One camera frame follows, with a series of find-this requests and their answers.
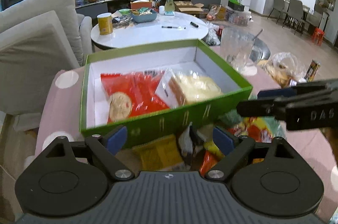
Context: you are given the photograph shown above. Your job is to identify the dark blue white snack packet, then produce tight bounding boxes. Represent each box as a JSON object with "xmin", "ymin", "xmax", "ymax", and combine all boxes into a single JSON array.
[{"xmin": 176, "ymin": 122, "xmax": 208, "ymax": 167}]

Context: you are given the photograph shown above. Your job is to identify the yellow snack packet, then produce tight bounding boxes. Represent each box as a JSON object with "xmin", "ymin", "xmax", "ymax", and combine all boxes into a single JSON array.
[{"xmin": 132, "ymin": 135, "xmax": 186, "ymax": 171}]

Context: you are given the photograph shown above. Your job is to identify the red cookie snack bag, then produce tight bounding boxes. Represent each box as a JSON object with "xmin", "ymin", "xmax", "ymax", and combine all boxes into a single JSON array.
[{"xmin": 100, "ymin": 70, "xmax": 169, "ymax": 123}]

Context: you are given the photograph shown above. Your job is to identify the clear bag yellow crackers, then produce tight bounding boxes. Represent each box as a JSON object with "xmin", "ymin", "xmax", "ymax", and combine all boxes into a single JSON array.
[{"xmin": 155, "ymin": 69, "xmax": 224, "ymax": 108}]

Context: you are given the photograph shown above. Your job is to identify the green snack bag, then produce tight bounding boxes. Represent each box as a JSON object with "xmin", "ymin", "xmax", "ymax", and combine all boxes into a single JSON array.
[{"xmin": 217, "ymin": 109, "xmax": 243, "ymax": 128}]

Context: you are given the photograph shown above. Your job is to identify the plastic bag of pastries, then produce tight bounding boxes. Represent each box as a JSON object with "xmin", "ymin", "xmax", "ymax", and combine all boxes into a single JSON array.
[{"xmin": 263, "ymin": 52, "xmax": 306, "ymax": 88}]

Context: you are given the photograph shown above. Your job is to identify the pink polka dot tablecloth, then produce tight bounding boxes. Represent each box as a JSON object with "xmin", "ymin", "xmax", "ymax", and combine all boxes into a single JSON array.
[{"xmin": 34, "ymin": 45, "xmax": 338, "ymax": 214}]

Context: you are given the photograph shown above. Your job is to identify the green cardboard box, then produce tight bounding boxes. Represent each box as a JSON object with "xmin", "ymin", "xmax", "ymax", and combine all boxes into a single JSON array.
[{"xmin": 80, "ymin": 39, "xmax": 252, "ymax": 148}]

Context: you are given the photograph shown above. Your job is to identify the clear glass mug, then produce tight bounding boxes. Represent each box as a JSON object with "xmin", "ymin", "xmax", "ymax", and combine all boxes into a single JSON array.
[{"xmin": 220, "ymin": 27, "xmax": 254, "ymax": 73}]

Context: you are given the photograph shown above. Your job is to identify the grey dining chair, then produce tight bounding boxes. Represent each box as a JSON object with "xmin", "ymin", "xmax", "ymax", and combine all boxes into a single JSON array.
[{"xmin": 267, "ymin": 0, "xmax": 286, "ymax": 23}]

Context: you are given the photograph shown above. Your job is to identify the yellow can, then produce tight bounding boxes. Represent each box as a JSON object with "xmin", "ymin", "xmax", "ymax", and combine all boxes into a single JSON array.
[{"xmin": 97, "ymin": 12, "xmax": 113, "ymax": 35}]

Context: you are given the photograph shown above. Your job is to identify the beige sofa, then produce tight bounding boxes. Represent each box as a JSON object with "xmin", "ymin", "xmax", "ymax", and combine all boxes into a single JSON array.
[{"xmin": 1, "ymin": 0, "xmax": 93, "ymax": 131}]

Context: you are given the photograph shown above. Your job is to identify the white round coffee table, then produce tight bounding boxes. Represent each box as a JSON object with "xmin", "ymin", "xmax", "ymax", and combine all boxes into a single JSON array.
[{"xmin": 90, "ymin": 12, "xmax": 209, "ymax": 49}]

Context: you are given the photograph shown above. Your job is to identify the blue snack tray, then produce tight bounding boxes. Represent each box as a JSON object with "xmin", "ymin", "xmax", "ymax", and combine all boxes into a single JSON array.
[{"xmin": 131, "ymin": 8, "xmax": 158, "ymax": 23}]

